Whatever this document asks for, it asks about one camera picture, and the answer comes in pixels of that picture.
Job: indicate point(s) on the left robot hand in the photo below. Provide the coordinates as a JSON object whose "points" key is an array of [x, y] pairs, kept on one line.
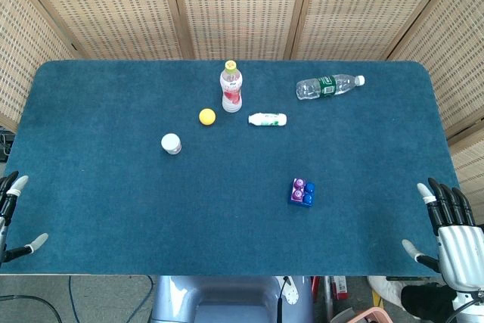
{"points": [[11, 191]]}

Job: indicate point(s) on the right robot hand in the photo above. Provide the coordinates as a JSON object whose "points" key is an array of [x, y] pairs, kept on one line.
{"points": [[459, 247]]}

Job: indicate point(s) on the blue building block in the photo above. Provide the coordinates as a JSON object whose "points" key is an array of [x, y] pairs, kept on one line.
{"points": [[309, 192]]}

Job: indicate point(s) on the purple building block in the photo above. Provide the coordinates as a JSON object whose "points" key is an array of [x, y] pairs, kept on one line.
{"points": [[297, 191]]}

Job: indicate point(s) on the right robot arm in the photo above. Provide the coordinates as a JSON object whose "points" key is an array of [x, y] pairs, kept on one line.
{"points": [[467, 306]]}

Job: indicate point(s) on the black bundle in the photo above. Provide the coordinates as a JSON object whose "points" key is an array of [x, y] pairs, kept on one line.
{"points": [[427, 298]]}

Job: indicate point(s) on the white bag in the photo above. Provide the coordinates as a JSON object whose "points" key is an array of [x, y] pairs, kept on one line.
{"points": [[387, 291]]}

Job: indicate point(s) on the pink basket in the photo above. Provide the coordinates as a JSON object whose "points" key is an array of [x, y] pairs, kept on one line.
{"points": [[367, 317]]}

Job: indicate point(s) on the red box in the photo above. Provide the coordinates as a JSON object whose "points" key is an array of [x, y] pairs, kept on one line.
{"points": [[338, 289]]}

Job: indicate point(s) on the white plastic jar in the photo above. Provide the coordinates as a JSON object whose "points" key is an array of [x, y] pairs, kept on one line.
{"points": [[171, 143]]}

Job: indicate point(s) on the blue table cloth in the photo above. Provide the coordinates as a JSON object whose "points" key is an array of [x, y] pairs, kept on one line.
{"points": [[189, 205]]}

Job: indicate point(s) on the clear water bottle green label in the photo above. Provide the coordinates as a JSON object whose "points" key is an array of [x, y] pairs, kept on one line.
{"points": [[327, 86]]}

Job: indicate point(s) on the yellow ball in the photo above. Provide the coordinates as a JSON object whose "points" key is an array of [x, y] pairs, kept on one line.
{"points": [[207, 117]]}

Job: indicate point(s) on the small white yogurt bottle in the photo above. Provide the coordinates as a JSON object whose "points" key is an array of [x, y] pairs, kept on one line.
{"points": [[267, 119]]}

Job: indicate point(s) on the silver blue robot torso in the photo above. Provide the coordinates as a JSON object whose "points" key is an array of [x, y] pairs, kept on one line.
{"points": [[227, 300]]}

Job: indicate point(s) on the peach drink bottle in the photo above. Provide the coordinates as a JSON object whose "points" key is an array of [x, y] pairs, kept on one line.
{"points": [[231, 90]]}

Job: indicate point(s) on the woven folding screen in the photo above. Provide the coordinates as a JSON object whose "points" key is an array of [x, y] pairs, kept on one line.
{"points": [[242, 5]]}

